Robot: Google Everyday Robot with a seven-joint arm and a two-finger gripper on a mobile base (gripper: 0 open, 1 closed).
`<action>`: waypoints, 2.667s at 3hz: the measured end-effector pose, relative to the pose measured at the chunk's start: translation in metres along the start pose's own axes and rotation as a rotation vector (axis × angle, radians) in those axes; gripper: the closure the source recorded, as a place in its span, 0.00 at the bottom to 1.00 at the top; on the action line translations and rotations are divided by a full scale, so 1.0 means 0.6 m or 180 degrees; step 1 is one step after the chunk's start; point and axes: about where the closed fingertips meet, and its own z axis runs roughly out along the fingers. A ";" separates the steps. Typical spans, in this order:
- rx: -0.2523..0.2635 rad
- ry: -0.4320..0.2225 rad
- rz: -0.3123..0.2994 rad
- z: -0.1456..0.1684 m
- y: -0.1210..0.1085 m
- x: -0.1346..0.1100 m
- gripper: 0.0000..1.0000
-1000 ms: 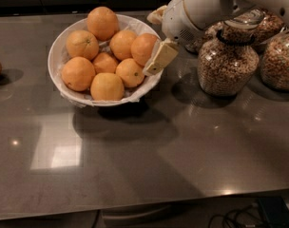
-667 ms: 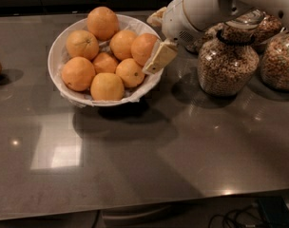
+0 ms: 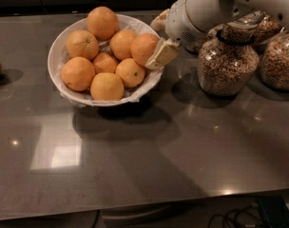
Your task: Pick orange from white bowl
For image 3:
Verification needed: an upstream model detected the lower left orange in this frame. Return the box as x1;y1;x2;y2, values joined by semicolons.
61;57;95;91

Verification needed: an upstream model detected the upper middle orange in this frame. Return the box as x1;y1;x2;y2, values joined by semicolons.
109;29;137;61

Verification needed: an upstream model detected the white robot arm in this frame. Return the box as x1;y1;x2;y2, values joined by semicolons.
145;0;289;69

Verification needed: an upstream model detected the right orange in bowl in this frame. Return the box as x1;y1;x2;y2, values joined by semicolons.
131;33;159;66

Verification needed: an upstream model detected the centre orange in bowl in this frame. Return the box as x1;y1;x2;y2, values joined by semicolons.
92;52;119;73

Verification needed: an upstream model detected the upper left orange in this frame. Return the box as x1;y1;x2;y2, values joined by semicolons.
66;29;99;61

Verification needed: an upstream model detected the white bowl with liner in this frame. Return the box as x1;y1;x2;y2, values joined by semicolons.
48;14;164;107

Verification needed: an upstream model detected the lower right small orange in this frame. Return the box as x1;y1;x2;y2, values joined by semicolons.
115;58;145;88

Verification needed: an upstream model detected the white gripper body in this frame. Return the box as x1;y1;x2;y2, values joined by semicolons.
165;0;246;46

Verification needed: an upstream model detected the bottom front orange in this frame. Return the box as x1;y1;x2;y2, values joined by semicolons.
90;73;125;101

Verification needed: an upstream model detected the top orange in bowl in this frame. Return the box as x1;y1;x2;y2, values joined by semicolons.
87;7;119;41

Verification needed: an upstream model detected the back right glass jar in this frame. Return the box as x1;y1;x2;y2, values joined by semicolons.
233;10;289;91

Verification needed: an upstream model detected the black cable under table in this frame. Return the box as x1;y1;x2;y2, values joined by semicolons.
208;204;266;228

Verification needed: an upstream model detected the orange in bowl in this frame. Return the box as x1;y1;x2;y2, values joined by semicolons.
131;33;159;66
92;52;119;73
87;7;119;41

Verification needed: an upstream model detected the black box under table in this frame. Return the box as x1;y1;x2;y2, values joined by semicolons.
258;197;289;228

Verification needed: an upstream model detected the back left glass jar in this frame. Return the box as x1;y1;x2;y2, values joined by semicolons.
184;25;222;54

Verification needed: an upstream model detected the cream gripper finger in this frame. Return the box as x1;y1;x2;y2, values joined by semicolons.
150;9;169;31
144;38;180;70

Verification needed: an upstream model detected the front glass cereal jar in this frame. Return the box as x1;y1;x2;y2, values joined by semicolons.
197;25;260;97

